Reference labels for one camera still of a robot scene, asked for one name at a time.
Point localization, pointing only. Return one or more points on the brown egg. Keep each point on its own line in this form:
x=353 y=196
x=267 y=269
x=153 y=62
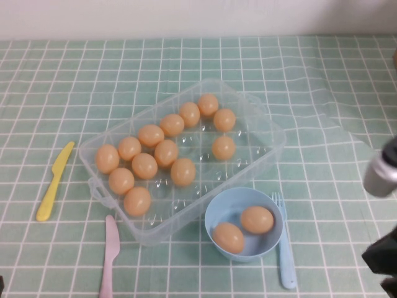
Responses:
x=166 y=152
x=224 y=120
x=228 y=237
x=144 y=165
x=137 y=201
x=224 y=148
x=183 y=171
x=107 y=159
x=172 y=124
x=208 y=105
x=189 y=114
x=121 y=181
x=150 y=135
x=129 y=148
x=257 y=219

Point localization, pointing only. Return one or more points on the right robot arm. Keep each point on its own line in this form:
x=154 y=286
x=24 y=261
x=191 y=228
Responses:
x=380 y=175

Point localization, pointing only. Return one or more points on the clear plastic egg box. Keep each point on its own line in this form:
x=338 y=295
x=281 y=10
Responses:
x=186 y=201

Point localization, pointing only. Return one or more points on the light blue plastic bowl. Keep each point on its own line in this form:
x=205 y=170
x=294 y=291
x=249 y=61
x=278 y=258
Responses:
x=229 y=203

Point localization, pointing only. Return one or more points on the pink plastic knife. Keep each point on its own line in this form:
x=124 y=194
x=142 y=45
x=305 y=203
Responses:
x=110 y=248

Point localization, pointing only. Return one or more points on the light blue plastic fork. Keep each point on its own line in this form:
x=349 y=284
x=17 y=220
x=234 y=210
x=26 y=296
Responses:
x=288 y=267

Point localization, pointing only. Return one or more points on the yellow plastic knife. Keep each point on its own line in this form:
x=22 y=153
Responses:
x=51 y=192

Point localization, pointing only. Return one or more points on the green checked tablecloth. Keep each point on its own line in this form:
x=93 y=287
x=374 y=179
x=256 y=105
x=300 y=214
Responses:
x=46 y=93

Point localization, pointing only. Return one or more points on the small brown object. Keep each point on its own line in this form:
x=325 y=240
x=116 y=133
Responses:
x=395 y=59

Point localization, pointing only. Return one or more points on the small black object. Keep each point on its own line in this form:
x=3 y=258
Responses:
x=1 y=284

